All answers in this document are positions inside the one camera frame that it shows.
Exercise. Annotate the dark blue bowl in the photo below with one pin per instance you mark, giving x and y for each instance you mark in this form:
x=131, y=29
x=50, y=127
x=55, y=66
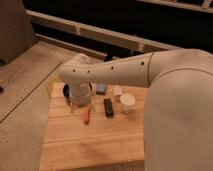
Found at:
x=66, y=91

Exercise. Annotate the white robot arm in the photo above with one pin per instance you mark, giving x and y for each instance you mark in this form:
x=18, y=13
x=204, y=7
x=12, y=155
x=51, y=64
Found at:
x=178, y=110

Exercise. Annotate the white paper cup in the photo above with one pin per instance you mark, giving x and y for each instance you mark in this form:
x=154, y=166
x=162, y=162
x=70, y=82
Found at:
x=127, y=102

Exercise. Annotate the red chili pepper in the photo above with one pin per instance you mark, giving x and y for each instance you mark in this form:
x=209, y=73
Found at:
x=87, y=116

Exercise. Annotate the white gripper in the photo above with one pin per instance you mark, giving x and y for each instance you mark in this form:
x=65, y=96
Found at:
x=80, y=95

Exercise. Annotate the grey cabinet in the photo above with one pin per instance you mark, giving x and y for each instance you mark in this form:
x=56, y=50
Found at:
x=16, y=31

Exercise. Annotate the yellow cloth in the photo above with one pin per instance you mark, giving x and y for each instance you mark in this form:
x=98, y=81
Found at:
x=50, y=85

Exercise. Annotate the wooden cutting board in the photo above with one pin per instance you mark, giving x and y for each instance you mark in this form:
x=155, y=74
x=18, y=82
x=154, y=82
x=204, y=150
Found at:
x=70, y=143

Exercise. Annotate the black rectangular block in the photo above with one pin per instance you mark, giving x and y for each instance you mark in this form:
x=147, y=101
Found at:
x=108, y=107

